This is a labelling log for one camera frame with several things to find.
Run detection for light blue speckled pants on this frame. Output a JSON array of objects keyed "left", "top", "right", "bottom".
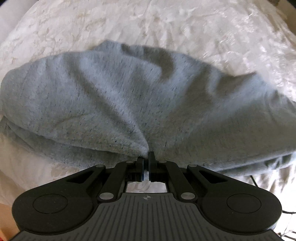
[{"left": 1, "top": 41, "right": 295, "bottom": 176}]

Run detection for white embroidered bedspread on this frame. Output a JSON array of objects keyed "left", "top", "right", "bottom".
[{"left": 0, "top": 0, "right": 296, "bottom": 207}]

